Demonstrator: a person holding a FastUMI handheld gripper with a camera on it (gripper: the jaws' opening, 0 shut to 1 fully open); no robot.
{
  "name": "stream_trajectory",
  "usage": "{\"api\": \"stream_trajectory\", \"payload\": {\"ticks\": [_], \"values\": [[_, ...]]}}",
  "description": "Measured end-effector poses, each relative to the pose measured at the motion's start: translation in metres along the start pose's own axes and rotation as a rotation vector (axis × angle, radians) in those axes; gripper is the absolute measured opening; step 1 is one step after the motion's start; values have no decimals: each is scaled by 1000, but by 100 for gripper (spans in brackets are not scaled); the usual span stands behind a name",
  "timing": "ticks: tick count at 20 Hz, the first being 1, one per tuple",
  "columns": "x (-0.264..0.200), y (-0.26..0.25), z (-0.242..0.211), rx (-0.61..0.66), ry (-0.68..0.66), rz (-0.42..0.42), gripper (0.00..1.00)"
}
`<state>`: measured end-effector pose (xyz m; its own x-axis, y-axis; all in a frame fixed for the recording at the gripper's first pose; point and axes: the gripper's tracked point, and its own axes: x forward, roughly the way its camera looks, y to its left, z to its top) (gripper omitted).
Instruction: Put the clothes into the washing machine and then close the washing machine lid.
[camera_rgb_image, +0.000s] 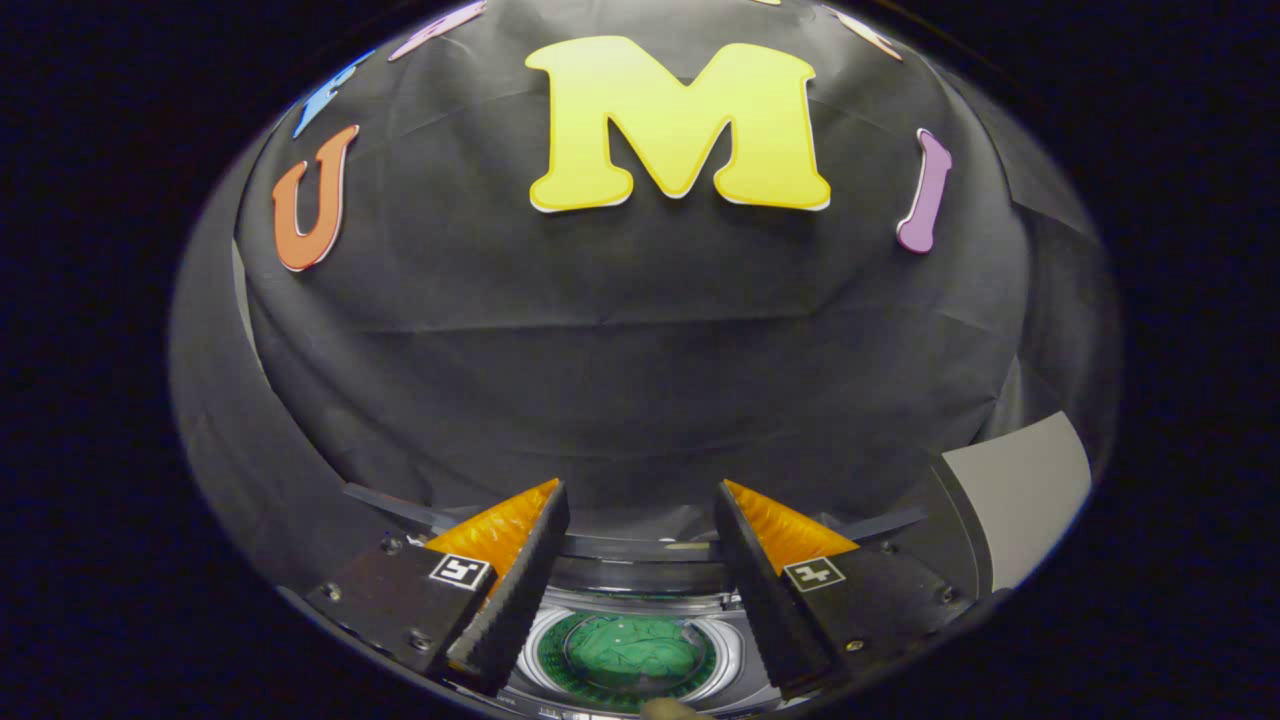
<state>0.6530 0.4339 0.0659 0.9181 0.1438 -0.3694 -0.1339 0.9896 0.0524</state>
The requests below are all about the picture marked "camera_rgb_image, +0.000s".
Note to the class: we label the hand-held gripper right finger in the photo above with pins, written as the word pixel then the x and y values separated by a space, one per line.
pixel 755 590

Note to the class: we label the beige cabinet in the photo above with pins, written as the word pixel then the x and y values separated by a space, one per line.
pixel 1020 490

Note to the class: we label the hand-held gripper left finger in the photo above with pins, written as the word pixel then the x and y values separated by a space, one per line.
pixel 520 590

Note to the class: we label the green polo shirt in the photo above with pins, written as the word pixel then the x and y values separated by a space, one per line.
pixel 635 650

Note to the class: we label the dark washing machine lid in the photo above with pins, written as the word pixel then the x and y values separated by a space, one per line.
pixel 640 548

